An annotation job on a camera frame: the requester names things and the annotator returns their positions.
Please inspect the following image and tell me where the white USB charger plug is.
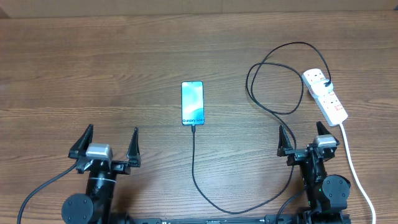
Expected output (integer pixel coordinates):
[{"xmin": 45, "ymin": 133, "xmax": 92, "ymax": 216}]
[{"xmin": 310, "ymin": 80, "xmax": 334, "ymax": 98}]

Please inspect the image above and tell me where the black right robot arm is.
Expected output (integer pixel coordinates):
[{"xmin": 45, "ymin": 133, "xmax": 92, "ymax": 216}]
[{"xmin": 273, "ymin": 121, "xmax": 351, "ymax": 224}]

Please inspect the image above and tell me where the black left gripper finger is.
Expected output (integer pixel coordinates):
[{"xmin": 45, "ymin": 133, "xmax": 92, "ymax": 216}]
[
  {"xmin": 68, "ymin": 124, "xmax": 94, "ymax": 156},
  {"xmin": 127, "ymin": 127, "xmax": 141, "ymax": 162}
]

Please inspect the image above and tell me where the white power strip cord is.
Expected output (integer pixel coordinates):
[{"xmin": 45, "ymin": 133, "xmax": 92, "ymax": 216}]
[{"xmin": 338, "ymin": 123, "xmax": 377, "ymax": 224}]

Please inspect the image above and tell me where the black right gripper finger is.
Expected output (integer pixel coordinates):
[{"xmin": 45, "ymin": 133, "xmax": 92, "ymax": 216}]
[
  {"xmin": 316, "ymin": 121, "xmax": 331, "ymax": 136},
  {"xmin": 277, "ymin": 125, "xmax": 293, "ymax": 156}
]

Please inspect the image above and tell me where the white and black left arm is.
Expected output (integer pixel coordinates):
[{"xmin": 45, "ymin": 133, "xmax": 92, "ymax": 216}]
[{"xmin": 17, "ymin": 124, "xmax": 141, "ymax": 224}]

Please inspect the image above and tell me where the Samsung Galaxy smartphone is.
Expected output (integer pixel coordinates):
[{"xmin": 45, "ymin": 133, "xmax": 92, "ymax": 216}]
[{"xmin": 181, "ymin": 81, "xmax": 205, "ymax": 126}]

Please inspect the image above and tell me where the white power strip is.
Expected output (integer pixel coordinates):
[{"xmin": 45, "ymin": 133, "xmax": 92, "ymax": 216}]
[{"xmin": 302, "ymin": 68, "xmax": 348, "ymax": 126}]

